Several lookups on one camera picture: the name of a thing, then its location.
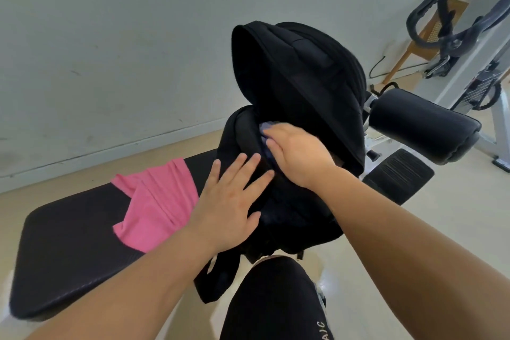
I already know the person's left hand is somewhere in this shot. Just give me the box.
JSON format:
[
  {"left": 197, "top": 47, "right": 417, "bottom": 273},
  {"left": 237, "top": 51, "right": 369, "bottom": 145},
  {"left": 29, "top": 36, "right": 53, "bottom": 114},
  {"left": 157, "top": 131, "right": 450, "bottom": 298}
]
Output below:
[{"left": 186, "top": 152, "right": 275, "bottom": 253}]

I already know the person's right hand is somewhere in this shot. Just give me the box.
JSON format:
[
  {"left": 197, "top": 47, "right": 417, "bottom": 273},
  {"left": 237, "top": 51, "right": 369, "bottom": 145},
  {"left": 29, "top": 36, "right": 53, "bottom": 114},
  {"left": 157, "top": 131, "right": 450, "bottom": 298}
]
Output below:
[{"left": 261, "top": 122, "right": 340, "bottom": 190}]

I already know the blue cloth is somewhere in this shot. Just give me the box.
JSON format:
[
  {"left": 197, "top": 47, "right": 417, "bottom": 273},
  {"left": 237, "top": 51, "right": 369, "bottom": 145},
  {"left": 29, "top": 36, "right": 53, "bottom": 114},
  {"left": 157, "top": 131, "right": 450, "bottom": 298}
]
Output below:
[{"left": 258, "top": 121, "right": 286, "bottom": 171}]

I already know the black backpack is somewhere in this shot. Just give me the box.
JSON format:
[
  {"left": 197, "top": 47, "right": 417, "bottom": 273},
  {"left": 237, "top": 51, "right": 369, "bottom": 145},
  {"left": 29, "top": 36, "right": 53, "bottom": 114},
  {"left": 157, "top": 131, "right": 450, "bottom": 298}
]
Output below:
[{"left": 193, "top": 21, "right": 368, "bottom": 305}]

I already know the person's left forearm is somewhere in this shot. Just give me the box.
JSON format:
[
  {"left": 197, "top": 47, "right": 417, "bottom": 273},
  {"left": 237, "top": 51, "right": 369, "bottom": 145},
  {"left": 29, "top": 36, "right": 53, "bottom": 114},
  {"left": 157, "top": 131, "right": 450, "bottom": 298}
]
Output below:
[{"left": 24, "top": 226, "right": 220, "bottom": 340}]

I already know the person's right forearm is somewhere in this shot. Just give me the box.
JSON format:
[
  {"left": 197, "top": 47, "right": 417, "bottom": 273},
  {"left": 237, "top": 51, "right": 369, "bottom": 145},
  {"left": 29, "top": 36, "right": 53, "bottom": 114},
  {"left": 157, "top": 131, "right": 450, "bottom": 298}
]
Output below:
[{"left": 315, "top": 168, "right": 510, "bottom": 340}]

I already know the pink cloth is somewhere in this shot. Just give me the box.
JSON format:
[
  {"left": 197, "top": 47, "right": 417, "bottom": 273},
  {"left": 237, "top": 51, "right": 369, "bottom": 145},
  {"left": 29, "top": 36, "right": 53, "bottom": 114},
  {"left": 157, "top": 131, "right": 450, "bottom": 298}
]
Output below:
[{"left": 111, "top": 158, "right": 200, "bottom": 254}]

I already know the person's leg in black shorts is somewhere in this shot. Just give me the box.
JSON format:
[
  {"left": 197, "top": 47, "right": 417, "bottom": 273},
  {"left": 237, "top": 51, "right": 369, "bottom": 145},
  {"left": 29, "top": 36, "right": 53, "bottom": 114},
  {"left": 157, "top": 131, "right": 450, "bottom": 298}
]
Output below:
[{"left": 219, "top": 256, "right": 336, "bottom": 340}]

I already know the black ribbed foot plate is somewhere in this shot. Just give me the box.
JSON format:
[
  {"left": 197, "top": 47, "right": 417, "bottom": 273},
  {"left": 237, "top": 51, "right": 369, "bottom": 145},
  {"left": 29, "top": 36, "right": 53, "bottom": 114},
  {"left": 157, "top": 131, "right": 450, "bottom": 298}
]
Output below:
[{"left": 362, "top": 148, "right": 435, "bottom": 206}]

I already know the black roller pad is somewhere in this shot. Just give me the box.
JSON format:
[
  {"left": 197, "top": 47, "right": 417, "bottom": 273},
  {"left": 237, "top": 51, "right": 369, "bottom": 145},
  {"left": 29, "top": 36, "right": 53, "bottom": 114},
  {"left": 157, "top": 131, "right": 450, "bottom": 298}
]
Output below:
[{"left": 368, "top": 88, "right": 482, "bottom": 166}]

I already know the black bench pad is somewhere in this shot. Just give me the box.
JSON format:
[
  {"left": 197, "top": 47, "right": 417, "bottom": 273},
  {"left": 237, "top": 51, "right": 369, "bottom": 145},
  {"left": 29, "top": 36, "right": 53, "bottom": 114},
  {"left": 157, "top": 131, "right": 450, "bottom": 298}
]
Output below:
[{"left": 10, "top": 148, "right": 224, "bottom": 323}]

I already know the wooden chair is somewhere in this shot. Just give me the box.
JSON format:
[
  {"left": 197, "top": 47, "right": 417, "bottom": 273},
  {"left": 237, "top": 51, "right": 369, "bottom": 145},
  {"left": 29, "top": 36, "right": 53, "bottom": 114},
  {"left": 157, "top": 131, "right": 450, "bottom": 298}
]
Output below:
[{"left": 382, "top": 0, "right": 469, "bottom": 86}]

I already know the exercise bike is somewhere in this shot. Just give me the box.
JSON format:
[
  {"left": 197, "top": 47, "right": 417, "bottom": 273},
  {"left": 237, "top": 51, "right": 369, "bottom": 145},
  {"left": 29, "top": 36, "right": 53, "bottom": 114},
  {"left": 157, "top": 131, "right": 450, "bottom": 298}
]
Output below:
[{"left": 406, "top": 0, "right": 510, "bottom": 174}]

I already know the black cable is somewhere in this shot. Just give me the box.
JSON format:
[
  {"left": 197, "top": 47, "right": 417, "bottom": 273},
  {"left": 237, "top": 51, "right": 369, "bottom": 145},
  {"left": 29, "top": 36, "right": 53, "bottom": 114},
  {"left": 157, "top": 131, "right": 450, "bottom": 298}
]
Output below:
[{"left": 369, "top": 56, "right": 424, "bottom": 80}]

